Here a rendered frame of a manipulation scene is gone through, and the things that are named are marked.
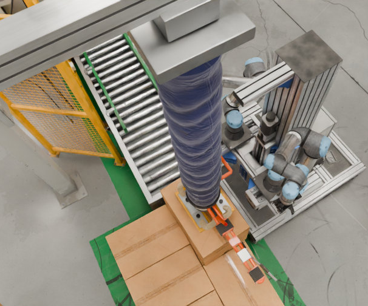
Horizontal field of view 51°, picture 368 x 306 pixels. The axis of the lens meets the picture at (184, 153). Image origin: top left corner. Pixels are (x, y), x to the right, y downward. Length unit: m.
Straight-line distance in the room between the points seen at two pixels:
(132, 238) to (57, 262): 1.00
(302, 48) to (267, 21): 2.90
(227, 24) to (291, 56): 1.07
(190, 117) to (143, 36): 0.40
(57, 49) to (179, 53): 0.30
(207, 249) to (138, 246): 0.71
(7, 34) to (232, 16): 0.57
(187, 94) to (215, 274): 2.12
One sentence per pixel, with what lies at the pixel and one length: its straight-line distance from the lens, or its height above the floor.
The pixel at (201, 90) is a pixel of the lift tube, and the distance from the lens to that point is 1.24.
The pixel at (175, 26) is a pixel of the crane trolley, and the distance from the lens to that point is 1.02.
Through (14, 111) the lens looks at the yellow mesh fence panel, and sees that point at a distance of 3.65.
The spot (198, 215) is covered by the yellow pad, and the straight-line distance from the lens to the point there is 2.67.
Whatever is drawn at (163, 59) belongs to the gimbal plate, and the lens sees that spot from 1.03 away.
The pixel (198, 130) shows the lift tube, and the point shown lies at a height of 2.38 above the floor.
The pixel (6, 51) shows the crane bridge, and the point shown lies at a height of 3.05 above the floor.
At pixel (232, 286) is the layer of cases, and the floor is 0.54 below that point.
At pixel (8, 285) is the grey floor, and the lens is 4.20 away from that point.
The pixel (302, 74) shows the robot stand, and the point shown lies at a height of 2.03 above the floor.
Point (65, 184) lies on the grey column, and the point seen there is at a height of 0.27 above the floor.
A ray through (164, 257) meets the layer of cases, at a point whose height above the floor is 0.54.
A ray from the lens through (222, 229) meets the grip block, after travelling 2.54.
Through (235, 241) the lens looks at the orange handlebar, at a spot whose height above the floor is 1.19.
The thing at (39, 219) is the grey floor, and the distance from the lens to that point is 4.20.
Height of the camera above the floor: 3.68
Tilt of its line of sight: 65 degrees down
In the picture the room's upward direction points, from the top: 12 degrees counter-clockwise
